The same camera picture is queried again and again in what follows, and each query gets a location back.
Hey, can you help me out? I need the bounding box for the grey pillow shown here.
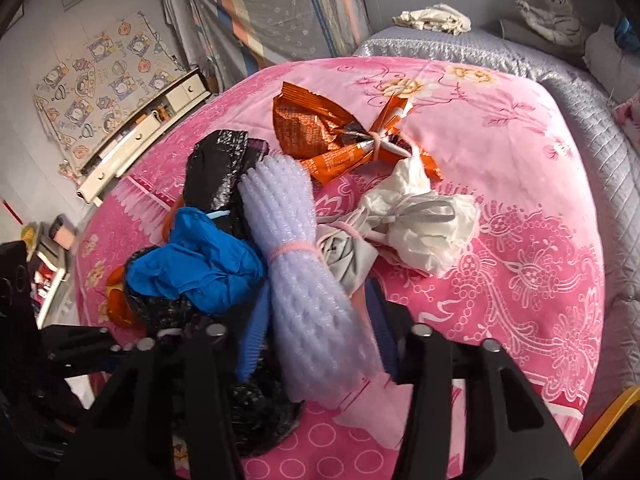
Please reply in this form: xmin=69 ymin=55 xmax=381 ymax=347
xmin=500 ymin=19 xmax=586 ymax=58

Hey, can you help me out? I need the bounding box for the white shelf unit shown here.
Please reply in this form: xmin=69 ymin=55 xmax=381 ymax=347
xmin=22 ymin=215 xmax=68 ymax=328

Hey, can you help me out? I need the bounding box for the cartoon printed cloth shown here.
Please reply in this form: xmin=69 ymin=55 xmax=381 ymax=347
xmin=34 ymin=10 xmax=188 ymax=171

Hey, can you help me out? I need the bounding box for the white bubble wrap roll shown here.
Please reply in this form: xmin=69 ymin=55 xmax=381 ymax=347
xmin=237 ymin=155 xmax=386 ymax=411

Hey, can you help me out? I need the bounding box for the pink floral blanket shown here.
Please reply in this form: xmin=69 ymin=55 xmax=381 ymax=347
xmin=72 ymin=57 xmax=608 ymax=480

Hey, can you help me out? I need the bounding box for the white drawer cabinet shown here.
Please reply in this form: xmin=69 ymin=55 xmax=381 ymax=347
xmin=77 ymin=69 xmax=211 ymax=206

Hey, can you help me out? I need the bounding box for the yellow rimmed trash bin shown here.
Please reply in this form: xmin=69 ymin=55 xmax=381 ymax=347
xmin=574 ymin=385 xmax=640 ymax=466

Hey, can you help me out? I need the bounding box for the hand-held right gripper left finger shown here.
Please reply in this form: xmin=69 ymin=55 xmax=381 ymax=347
xmin=55 ymin=305 xmax=268 ymax=480

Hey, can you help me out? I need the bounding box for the cartoon printed white pillow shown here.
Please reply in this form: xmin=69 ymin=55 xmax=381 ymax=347
xmin=615 ymin=100 xmax=640 ymax=131

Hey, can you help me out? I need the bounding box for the hanging grey garment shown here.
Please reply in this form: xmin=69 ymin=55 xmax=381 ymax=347
xmin=160 ymin=0 xmax=211 ymax=68

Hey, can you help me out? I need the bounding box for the grey plastic bag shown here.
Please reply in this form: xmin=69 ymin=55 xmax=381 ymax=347
xmin=315 ymin=212 xmax=381 ymax=311

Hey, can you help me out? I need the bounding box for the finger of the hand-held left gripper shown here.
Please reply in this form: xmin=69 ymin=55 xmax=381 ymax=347
xmin=42 ymin=326 xmax=126 ymax=376

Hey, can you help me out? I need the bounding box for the large black plastic bag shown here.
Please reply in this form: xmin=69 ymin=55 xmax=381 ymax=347
xmin=122 ymin=250 xmax=306 ymax=458

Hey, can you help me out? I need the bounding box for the white plastic bag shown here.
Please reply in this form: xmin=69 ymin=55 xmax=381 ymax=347
xmin=360 ymin=157 xmax=481 ymax=277

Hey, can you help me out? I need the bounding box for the striped grey mattress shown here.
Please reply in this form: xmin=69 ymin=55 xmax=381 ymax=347
xmin=182 ymin=0 xmax=373 ymax=81

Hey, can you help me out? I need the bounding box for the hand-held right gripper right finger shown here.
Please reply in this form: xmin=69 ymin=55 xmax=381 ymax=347
xmin=365 ymin=280 xmax=583 ymax=480

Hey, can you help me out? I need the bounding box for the large orange snack wrapper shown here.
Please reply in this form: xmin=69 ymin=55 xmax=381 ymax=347
xmin=272 ymin=81 xmax=443 ymax=188

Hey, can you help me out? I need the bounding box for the crumpled cream cloth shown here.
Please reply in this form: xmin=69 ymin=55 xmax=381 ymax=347
xmin=392 ymin=4 xmax=472 ymax=36

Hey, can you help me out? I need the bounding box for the knotted black plastic bag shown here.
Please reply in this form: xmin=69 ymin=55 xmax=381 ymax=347
xmin=182 ymin=130 xmax=271 ymax=241

